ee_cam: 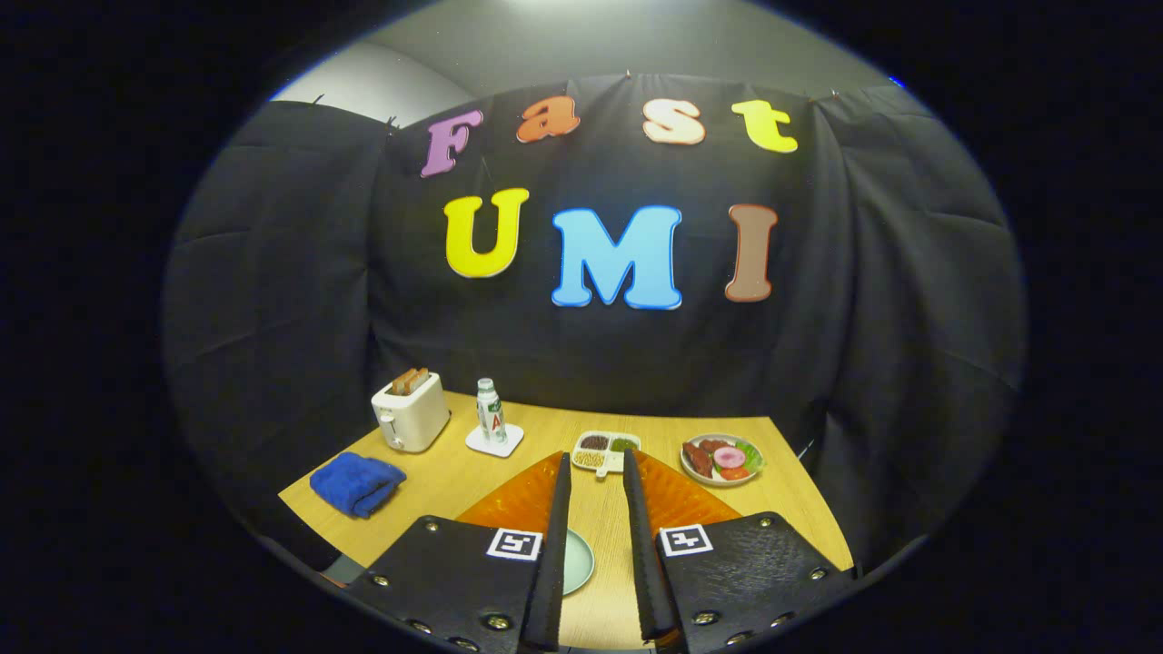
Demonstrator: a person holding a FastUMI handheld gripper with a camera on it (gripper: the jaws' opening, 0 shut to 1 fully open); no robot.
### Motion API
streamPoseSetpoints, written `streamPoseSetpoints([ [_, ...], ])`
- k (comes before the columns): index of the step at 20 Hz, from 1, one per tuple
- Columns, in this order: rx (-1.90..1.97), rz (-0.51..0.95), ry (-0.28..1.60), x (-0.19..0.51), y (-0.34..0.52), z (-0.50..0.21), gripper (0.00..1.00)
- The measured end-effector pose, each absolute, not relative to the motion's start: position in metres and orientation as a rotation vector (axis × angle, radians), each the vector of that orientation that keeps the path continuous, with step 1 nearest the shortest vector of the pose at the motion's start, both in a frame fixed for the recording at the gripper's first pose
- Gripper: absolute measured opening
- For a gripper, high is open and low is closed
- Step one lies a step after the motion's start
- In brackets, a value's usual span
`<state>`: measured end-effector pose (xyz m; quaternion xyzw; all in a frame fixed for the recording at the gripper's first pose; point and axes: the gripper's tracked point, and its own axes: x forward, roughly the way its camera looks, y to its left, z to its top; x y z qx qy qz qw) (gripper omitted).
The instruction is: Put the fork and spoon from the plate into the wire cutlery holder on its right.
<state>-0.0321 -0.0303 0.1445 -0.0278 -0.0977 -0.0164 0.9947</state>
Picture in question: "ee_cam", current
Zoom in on white toaster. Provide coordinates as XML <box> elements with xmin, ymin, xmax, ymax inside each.
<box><xmin>371</xmin><ymin>372</ymin><xmax>452</xmax><ymax>454</ymax></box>

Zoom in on clear plastic water bottle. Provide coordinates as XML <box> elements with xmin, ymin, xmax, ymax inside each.
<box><xmin>476</xmin><ymin>378</ymin><xmax>507</xmax><ymax>444</ymax></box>

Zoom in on light green plate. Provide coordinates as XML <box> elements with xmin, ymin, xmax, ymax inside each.
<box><xmin>562</xmin><ymin>529</ymin><xmax>596</xmax><ymax>598</ymax></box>

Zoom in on white square coaster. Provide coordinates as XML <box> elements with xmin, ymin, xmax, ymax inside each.
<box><xmin>465</xmin><ymin>422</ymin><xmax>525</xmax><ymax>459</ymax></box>

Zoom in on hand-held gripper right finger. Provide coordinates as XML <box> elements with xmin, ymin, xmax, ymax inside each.
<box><xmin>622</xmin><ymin>448</ymin><xmax>860</xmax><ymax>654</ymax></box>

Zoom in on brown meat pieces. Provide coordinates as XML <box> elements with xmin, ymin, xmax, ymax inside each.
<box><xmin>683</xmin><ymin>439</ymin><xmax>728</xmax><ymax>478</ymax></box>

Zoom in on white divided dish of beans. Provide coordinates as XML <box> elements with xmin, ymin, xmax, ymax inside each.
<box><xmin>572</xmin><ymin>431</ymin><xmax>642</xmax><ymax>478</ymax></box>

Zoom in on white plate of food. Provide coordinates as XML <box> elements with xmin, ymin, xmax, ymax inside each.
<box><xmin>680</xmin><ymin>433</ymin><xmax>766</xmax><ymax>489</ymax></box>

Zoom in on blue folded towel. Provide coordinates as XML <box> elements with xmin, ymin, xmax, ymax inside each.
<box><xmin>309</xmin><ymin>452</ymin><xmax>408</xmax><ymax>520</ymax></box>

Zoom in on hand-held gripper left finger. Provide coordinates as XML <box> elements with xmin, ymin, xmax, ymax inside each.
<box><xmin>341</xmin><ymin>451</ymin><xmax>573</xmax><ymax>654</ymax></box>

